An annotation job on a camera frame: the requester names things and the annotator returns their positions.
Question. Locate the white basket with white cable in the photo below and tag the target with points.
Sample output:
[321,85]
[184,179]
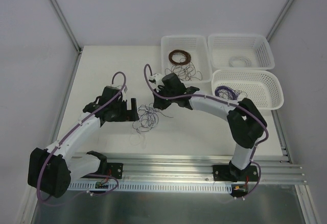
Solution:
[240,51]

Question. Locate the right aluminium frame post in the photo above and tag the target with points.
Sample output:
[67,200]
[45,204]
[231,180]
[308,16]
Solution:
[279,19]

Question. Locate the left aluminium frame post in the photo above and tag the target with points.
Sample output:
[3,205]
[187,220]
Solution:
[62,19]

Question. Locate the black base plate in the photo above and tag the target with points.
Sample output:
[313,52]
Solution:
[114,171]
[224,172]

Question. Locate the aluminium mounting rail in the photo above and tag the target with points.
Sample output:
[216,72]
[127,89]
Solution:
[177,168]

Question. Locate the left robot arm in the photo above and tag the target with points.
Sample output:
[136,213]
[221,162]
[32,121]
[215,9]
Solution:
[51,170]

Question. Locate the aluminium frame post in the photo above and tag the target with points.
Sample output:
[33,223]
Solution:
[62,19]
[279,19]

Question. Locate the white slotted cable duct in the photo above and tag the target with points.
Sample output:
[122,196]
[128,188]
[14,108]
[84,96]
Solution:
[151,187]

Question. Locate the white basket with purple cables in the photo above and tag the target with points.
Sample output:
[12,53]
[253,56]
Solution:
[262,87]

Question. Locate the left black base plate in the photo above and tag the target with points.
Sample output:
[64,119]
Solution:
[114,171]

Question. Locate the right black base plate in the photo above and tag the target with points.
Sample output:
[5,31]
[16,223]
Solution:
[224,172]

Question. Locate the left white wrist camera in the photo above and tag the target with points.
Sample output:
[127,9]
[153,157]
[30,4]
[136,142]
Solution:
[120,87]

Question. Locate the white basket with brown cables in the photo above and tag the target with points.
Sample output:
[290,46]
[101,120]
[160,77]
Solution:
[187,56]

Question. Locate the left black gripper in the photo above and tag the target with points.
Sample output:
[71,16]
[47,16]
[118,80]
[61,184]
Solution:
[129,112]

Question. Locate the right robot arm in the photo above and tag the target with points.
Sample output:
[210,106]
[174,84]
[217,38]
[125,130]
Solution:
[247,126]

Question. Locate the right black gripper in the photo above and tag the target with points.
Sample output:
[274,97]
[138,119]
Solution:
[158,101]

